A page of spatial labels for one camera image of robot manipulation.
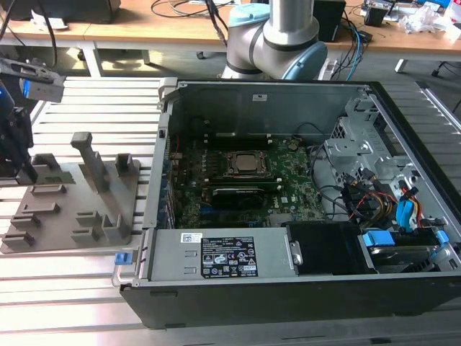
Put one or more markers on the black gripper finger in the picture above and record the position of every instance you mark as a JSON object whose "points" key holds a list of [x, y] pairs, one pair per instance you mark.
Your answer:
{"points": [[4, 144], [21, 133]]}

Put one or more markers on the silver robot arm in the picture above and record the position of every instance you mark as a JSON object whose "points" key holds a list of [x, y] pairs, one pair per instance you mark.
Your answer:
{"points": [[288, 29]]}

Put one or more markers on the black RAM slot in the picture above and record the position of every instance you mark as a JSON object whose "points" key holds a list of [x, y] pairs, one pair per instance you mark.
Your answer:
{"points": [[245, 182]]}

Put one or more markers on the grey parts rack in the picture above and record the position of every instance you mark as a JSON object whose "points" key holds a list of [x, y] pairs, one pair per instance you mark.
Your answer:
{"points": [[72, 202]]}

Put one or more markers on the crumpled white paper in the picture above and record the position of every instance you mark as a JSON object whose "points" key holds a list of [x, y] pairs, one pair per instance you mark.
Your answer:
{"points": [[41, 19]]}

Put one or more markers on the black box on desk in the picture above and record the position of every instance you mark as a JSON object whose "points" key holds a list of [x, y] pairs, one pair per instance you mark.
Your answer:
{"points": [[83, 11]]}

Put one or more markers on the wooden desk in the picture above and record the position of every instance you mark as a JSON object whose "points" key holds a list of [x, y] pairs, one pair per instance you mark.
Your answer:
{"points": [[108, 32]]}

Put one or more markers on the blue case latch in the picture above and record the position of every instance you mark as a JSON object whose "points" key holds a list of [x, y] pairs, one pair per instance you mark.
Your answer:
{"points": [[121, 259]]}

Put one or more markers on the grey power supply unit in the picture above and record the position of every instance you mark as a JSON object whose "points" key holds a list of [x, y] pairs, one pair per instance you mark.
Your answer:
{"points": [[169, 252]]}

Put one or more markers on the black graphics card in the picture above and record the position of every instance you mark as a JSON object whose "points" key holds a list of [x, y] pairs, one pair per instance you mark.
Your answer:
{"points": [[237, 196]]}

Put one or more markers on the silver CPU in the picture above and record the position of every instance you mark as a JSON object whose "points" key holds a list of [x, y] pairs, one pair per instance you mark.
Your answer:
{"points": [[248, 162]]}

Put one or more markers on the silver coin battery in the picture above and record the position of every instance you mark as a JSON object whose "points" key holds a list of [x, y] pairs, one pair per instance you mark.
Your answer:
{"points": [[292, 146]]}

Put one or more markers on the green motherboard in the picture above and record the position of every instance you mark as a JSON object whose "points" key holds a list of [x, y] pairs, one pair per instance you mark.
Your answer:
{"points": [[291, 187]]}

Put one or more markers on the white power strip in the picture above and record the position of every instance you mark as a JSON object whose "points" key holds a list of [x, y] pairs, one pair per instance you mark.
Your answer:
{"points": [[329, 68]]}

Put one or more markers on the black open PC case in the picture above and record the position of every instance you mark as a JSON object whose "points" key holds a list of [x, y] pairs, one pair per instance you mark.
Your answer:
{"points": [[288, 306]]}

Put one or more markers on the black plastic shroud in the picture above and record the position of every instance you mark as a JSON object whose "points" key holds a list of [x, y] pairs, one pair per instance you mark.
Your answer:
{"points": [[324, 248]]}

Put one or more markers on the metal drive cage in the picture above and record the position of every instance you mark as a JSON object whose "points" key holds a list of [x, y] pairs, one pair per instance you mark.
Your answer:
{"points": [[345, 151]]}

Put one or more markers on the black computer box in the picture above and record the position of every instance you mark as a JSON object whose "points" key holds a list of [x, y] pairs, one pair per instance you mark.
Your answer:
{"points": [[331, 19]]}

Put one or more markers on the small black device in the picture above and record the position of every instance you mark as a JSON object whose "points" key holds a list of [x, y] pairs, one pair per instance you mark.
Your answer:
{"points": [[374, 16]]}

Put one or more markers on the hard disk in blue carrier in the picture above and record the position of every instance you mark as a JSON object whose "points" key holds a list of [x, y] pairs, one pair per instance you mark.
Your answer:
{"points": [[396, 248]]}

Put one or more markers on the crumpled clear plastic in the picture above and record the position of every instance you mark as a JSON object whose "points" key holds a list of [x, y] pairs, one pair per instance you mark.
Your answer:
{"points": [[428, 18]]}

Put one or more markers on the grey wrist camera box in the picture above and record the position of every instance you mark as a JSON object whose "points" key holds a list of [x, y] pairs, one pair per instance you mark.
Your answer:
{"points": [[43, 90]]}

